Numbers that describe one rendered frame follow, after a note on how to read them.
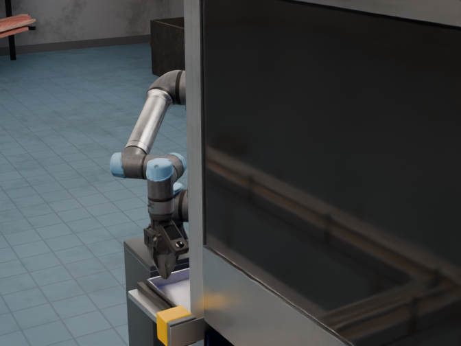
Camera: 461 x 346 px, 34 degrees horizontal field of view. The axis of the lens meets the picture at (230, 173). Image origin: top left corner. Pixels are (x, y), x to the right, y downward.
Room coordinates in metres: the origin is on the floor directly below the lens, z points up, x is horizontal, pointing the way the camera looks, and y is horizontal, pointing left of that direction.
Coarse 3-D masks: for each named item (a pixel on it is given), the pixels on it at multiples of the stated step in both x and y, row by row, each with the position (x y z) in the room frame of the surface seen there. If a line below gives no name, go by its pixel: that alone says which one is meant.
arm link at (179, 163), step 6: (150, 156) 2.16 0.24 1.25; (156, 156) 2.16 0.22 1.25; (162, 156) 2.16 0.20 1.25; (168, 156) 2.16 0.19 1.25; (174, 156) 2.16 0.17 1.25; (180, 156) 2.18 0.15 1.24; (144, 162) 2.14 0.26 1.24; (174, 162) 2.12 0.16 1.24; (180, 162) 2.15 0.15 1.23; (144, 168) 2.13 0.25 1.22; (180, 168) 2.13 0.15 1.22; (144, 174) 2.13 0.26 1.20; (180, 174) 2.13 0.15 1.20
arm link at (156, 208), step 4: (148, 200) 2.04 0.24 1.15; (172, 200) 2.04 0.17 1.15; (148, 204) 2.03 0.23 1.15; (152, 204) 2.02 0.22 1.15; (156, 204) 2.02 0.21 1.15; (160, 204) 2.02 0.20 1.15; (164, 204) 2.02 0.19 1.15; (168, 204) 2.02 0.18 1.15; (172, 204) 2.04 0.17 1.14; (148, 208) 2.04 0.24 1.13; (152, 208) 2.02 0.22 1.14; (156, 208) 2.02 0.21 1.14; (160, 208) 2.02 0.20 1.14; (164, 208) 2.02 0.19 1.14; (168, 208) 2.02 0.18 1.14; (172, 208) 2.04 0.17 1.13; (152, 212) 2.02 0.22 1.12; (156, 212) 2.02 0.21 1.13; (160, 212) 2.02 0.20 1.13; (164, 212) 2.02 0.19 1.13; (168, 212) 2.02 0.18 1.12
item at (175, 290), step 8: (176, 272) 2.06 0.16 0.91; (184, 272) 2.08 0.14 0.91; (152, 280) 2.02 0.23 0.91; (160, 280) 2.03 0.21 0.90; (168, 280) 2.05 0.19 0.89; (176, 280) 2.06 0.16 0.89; (184, 280) 2.07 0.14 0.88; (152, 288) 1.98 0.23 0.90; (160, 288) 2.02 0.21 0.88; (168, 288) 2.02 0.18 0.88; (176, 288) 2.02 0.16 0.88; (184, 288) 2.02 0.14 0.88; (160, 296) 1.94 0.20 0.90; (168, 296) 1.97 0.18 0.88; (176, 296) 1.97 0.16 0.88; (184, 296) 1.97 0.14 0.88; (168, 304) 1.90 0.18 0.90; (176, 304) 1.87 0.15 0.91; (184, 304) 1.93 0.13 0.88
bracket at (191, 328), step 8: (200, 320) 1.60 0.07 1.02; (176, 328) 1.57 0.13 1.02; (184, 328) 1.58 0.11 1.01; (192, 328) 1.59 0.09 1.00; (200, 328) 1.60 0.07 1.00; (176, 336) 1.56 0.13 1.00; (184, 336) 1.58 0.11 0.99; (192, 336) 1.59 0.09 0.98; (200, 336) 1.60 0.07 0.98; (176, 344) 1.56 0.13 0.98; (184, 344) 1.58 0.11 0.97
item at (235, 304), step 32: (320, 0) 1.28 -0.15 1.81; (352, 0) 1.21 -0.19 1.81; (384, 0) 1.15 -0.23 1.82; (416, 0) 1.10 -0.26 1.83; (448, 0) 1.05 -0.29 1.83; (224, 288) 1.53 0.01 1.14; (256, 288) 1.42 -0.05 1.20; (224, 320) 1.53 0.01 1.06; (256, 320) 1.42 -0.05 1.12; (288, 320) 1.33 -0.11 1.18
